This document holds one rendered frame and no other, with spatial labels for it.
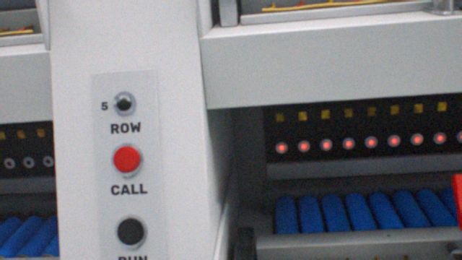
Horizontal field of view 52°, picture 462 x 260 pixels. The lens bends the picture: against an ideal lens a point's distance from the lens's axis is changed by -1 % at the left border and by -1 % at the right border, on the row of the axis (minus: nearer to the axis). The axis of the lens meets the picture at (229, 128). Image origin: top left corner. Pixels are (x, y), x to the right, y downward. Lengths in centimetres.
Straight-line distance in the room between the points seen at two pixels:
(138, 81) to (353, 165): 24
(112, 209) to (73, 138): 5
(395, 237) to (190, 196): 16
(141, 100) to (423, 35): 17
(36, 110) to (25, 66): 3
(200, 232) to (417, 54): 17
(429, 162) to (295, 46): 22
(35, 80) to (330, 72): 19
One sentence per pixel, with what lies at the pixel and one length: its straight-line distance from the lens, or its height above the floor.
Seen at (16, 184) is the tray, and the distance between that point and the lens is 52.
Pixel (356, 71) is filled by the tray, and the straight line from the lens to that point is 30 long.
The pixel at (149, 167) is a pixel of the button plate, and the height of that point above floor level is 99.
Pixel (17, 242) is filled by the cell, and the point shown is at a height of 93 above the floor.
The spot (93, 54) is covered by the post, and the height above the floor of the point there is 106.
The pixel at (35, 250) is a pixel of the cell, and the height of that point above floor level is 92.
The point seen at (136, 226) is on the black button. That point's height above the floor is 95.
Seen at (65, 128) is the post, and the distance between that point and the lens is 31.
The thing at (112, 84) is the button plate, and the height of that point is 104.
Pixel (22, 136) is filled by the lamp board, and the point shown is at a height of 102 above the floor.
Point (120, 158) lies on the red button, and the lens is 29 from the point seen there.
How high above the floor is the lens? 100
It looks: 2 degrees up
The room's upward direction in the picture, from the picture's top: 3 degrees counter-clockwise
